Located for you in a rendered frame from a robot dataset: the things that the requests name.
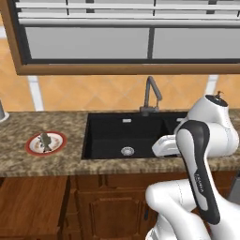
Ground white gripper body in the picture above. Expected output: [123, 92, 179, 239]
[151, 134, 182, 158]

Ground red-rimmed white plate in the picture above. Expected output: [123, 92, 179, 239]
[24, 130, 68, 158]

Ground grey-brown piece of meat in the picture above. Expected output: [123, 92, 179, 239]
[37, 132, 53, 154]

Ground black kitchen sink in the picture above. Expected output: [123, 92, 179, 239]
[81, 111, 189, 160]

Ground wooden panel under sink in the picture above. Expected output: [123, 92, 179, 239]
[104, 172, 189, 190]

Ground dark grey tap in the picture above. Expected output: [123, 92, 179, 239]
[139, 75, 163, 117]

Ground grey appliance front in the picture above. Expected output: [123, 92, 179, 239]
[227, 177, 240, 206]

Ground wooden cupboard door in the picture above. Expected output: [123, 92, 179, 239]
[77, 190, 148, 240]

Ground wooden-framed window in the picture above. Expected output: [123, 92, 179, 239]
[0, 0, 240, 76]

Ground white window blinds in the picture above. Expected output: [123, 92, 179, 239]
[14, 0, 240, 26]

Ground grey cylindrical object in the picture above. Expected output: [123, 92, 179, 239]
[0, 99, 10, 123]

